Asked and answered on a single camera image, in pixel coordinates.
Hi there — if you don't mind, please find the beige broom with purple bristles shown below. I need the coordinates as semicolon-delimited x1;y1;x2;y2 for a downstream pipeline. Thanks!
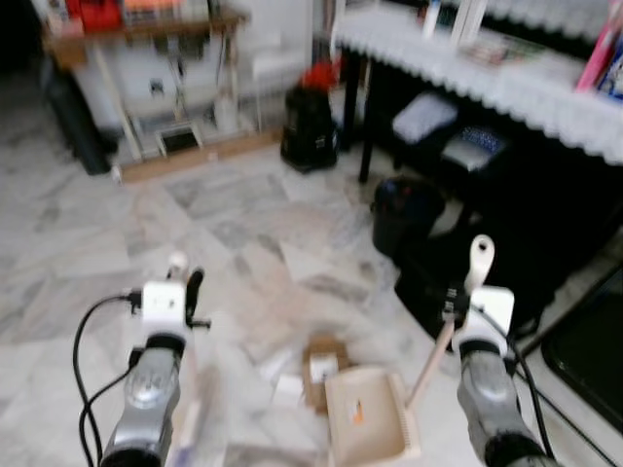
165;251;230;467

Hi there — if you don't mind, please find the white paper sheet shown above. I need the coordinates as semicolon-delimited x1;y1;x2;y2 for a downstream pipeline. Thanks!
275;377;304;406

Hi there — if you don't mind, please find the small brown cardboard box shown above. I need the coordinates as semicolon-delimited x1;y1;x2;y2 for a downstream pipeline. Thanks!
302;338;353;410

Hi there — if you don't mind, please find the beige long-handled dustpan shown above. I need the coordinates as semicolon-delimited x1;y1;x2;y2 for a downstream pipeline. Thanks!
324;235;497;466

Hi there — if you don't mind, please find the large black bag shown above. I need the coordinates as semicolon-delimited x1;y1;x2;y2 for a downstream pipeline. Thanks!
394;185;585;341

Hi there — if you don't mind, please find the black lidded bin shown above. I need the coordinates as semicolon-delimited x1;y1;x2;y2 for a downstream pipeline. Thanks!
372;175;447;259

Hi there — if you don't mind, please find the long wooden plank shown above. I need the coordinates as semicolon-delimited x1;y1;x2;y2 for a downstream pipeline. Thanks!
117;129;283;183

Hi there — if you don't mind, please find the black folding chair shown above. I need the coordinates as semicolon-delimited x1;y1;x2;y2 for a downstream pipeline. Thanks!
540;268;623;434

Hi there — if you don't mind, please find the white framed dark panel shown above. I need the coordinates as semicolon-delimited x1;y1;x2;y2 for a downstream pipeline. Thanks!
158;125;203;157

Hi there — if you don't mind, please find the grey printed bag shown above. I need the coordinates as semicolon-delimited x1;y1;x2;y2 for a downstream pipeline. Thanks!
443;126;507;172

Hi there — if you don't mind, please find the white cloth bag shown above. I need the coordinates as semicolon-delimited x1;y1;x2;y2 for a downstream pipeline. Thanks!
392;92;458;145

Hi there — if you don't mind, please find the black canister vacuum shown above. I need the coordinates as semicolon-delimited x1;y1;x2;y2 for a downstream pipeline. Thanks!
280;86;340;174

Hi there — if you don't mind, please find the black rolled mat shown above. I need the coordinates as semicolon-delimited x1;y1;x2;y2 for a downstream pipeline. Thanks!
41;58;113;176

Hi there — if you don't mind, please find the table with white lace cloth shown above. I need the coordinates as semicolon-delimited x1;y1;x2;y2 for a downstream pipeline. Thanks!
333;0;623;186

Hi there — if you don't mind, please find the red plastic bag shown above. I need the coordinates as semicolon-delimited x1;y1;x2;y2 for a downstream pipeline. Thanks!
302;61;338;93

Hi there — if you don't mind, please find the white-legged work rack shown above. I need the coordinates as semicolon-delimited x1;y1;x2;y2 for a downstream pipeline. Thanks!
44;8;252;162

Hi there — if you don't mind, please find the pink package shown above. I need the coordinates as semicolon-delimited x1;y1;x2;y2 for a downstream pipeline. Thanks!
574;5;622;93

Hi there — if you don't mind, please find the red container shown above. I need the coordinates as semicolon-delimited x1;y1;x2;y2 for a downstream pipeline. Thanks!
76;0;124;30

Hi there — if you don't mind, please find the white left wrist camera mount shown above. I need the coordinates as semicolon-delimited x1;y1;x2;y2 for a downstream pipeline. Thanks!
141;282;188;337

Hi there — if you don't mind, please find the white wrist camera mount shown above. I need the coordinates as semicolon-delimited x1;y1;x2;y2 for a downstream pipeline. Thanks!
467;287;515;341
141;282;188;337

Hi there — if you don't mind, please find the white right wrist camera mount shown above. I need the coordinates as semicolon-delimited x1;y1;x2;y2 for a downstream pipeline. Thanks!
467;287;515;341

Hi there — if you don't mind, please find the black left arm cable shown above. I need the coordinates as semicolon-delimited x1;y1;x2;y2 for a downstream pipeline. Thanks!
73;290;144;467

